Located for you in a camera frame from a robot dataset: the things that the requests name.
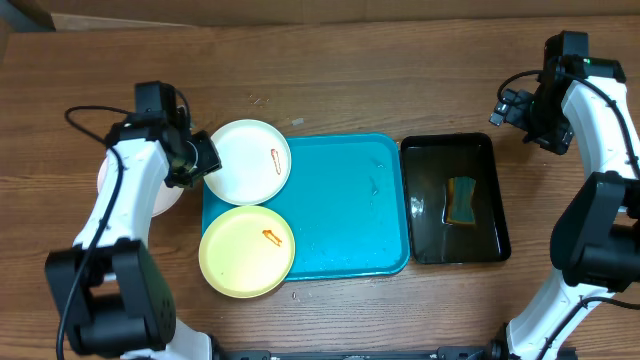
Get white plate with red stain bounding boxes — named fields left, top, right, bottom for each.
left=96, top=158, right=184, bottom=217

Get green yellow sponge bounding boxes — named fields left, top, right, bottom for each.
left=445, top=176, right=476, bottom=225

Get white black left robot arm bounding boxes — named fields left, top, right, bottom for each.
left=45, top=107, right=223, bottom=359

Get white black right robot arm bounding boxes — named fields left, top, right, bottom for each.
left=483, top=53, right=639, bottom=359

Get black tray with water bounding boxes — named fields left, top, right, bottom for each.
left=400, top=133, right=511, bottom=264

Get teal plastic tray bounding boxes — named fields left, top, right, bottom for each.
left=202, top=134, right=409, bottom=281

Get yellow plate with orange stain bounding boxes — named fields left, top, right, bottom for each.
left=198, top=206, right=295, bottom=299

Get cardboard sheet at back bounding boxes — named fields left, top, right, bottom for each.
left=38, top=0, right=639, bottom=26

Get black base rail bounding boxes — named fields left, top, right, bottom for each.
left=214, top=341, right=517, bottom=360

